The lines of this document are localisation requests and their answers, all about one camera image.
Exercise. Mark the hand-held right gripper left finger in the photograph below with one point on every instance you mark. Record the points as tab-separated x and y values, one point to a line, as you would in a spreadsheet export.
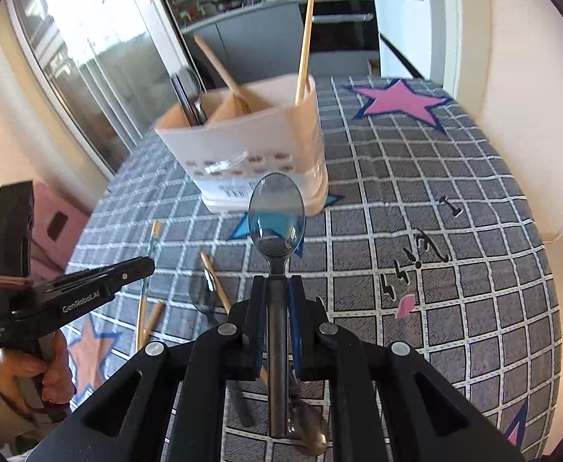
261	327

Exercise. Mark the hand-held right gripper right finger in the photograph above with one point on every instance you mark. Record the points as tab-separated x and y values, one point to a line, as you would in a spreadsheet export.
295	327

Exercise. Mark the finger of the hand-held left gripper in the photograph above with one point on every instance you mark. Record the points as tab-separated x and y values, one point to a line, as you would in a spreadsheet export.
113	273

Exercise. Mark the beige plastic utensil holder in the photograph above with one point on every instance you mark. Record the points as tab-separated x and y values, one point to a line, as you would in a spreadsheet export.
262	134

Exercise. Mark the person's left hand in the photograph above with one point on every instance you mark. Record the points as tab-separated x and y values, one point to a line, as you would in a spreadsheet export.
60	375

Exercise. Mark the pink plastic stool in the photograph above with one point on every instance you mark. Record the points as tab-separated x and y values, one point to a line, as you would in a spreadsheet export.
65	221

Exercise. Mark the sliding glass door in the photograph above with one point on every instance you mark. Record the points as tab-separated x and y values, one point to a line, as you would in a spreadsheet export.
94	57

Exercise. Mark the grey plaid star tablecloth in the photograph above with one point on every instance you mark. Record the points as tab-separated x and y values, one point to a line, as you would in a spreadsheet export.
430	178

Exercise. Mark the grey kitchen counter cabinets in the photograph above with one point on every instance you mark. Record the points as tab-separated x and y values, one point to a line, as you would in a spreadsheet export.
262	33

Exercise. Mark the black built-in oven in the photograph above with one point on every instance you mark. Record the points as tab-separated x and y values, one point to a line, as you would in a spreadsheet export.
344	33

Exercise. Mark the black wok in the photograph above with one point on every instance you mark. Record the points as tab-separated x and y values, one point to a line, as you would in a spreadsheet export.
231	0

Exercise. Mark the white refrigerator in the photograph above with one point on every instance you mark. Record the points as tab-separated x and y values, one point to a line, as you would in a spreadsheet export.
402	33

